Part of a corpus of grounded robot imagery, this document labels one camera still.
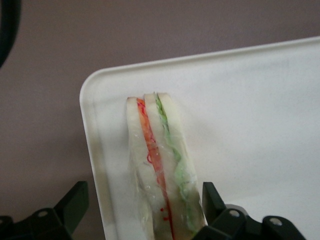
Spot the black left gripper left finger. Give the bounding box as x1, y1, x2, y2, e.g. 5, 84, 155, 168
0, 181, 90, 240

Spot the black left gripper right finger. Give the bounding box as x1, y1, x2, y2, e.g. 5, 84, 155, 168
193, 181, 308, 240

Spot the triangle sandwich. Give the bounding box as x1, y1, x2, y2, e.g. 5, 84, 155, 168
124, 91, 208, 240

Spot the beige plastic tray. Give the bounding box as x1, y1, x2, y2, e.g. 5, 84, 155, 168
79, 36, 320, 240

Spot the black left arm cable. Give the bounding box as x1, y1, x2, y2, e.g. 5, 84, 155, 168
0, 0, 23, 69

